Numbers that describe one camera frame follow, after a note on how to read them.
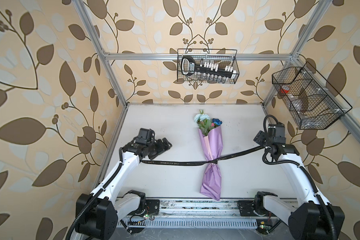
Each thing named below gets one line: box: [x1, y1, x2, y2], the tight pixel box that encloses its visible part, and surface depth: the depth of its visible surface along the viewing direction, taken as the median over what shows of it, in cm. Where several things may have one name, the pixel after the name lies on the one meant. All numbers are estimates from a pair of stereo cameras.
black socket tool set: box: [181, 56, 237, 84], surface depth 86 cm
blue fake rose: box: [212, 118, 223, 126], surface depth 107 cm
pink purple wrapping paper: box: [198, 125, 224, 202], surface depth 86 cm
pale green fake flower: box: [194, 109, 211, 123], surface depth 104 cm
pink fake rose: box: [197, 119, 215, 136], surface depth 104 cm
